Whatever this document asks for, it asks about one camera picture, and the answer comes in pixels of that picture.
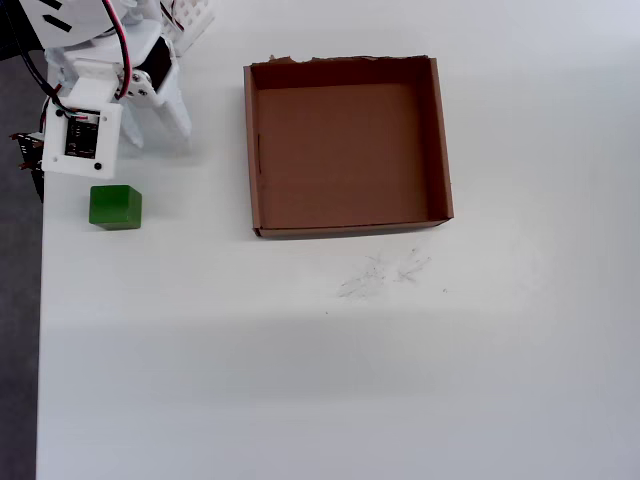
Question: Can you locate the red black servo cable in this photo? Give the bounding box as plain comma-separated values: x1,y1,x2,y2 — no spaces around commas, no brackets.
101,0,135,99

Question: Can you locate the green cube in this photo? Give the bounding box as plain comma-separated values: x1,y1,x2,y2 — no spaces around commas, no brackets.
89,184,144,232

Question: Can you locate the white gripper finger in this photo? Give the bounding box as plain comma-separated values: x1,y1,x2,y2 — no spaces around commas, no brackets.
121,101,147,150
149,69,195,152

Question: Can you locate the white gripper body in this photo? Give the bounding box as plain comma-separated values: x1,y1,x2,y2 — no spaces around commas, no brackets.
45,20,180,109

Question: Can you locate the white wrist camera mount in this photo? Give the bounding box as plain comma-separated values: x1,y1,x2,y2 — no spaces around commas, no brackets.
41,58,124,179

